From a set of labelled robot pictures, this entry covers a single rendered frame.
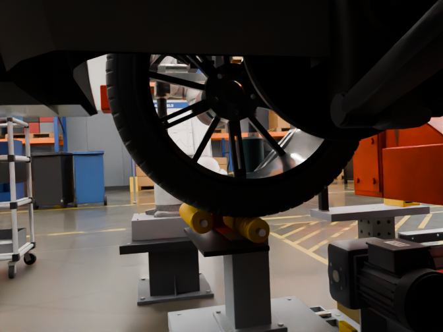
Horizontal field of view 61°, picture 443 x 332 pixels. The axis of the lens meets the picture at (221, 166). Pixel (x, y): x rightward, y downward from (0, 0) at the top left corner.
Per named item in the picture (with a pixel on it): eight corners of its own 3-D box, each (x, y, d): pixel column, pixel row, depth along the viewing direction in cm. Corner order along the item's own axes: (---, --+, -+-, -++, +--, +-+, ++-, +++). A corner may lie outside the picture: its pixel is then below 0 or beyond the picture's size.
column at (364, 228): (376, 324, 145) (372, 217, 145) (361, 314, 155) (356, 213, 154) (398, 321, 147) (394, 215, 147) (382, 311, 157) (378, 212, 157)
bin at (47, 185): (30, 210, 630) (28, 153, 629) (47, 206, 694) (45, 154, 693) (63, 209, 631) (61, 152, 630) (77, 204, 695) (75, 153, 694)
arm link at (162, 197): (154, 203, 204) (152, 163, 204) (187, 201, 207) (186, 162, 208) (155, 205, 188) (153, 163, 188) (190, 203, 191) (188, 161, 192)
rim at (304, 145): (101, 13, 80) (298, -57, 90) (109, 47, 102) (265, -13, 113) (200, 222, 85) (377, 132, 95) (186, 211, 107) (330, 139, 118)
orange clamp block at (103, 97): (134, 109, 105) (100, 109, 103) (134, 113, 112) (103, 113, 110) (132, 84, 105) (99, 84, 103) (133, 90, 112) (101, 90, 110)
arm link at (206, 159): (188, 203, 204) (227, 201, 208) (191, 194, 189) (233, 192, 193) (178, 85, 232) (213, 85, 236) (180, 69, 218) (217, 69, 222)
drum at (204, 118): (204, 121, 110) (202, 74, 110) (192, 128, 131) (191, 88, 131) (249, 120, 114) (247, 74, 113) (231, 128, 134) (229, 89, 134)
